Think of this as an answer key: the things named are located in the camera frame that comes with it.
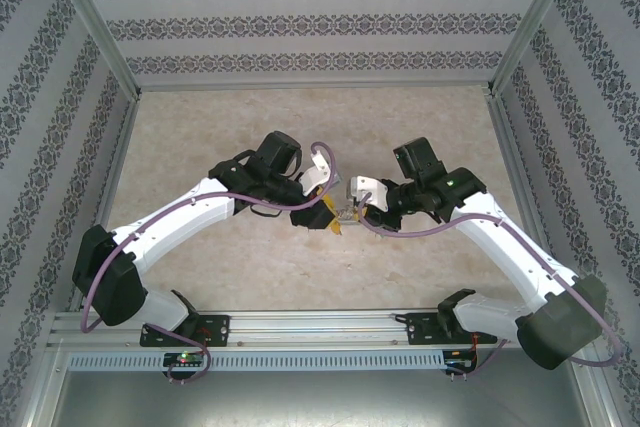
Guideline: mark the large grey metal keyring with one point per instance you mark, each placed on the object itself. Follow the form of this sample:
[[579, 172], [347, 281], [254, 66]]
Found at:
[[346, 212]]

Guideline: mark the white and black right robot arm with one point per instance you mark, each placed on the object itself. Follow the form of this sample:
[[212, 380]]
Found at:
[[510, 247]]

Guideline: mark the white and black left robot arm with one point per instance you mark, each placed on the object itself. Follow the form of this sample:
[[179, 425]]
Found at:
[[175, 217]]

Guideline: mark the small controller circuit board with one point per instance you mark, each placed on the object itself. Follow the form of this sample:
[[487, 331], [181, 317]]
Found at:
[[457, 361], [185, 359]]

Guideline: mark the grey sheet metal panel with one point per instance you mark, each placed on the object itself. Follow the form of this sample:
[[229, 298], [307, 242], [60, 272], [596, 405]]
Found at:
[[320, 402]]

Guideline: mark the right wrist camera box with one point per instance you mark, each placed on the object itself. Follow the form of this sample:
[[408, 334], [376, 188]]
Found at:
[[370, 189]]

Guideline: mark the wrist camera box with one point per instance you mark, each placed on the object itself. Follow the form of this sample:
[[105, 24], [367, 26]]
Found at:
[[370, 189], [315, 177]]

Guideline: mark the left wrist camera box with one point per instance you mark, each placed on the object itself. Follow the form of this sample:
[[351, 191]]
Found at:
[[315, 177]]

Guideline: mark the aluminium frame rail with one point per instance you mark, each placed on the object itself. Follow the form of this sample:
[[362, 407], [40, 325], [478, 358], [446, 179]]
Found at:
[[595, 392], [315, 86], [112, 172], [42, 387], [515, 172]]

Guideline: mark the wide aluminium base rail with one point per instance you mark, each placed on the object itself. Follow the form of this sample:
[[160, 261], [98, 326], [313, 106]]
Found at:
[[320, 329]]

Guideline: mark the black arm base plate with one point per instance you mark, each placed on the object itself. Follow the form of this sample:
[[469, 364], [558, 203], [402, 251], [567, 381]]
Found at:
[[417, 329], [220, 329]]

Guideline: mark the aluminium frame post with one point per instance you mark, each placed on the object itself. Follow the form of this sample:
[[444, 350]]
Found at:
[[535, 22], [97, 22]]

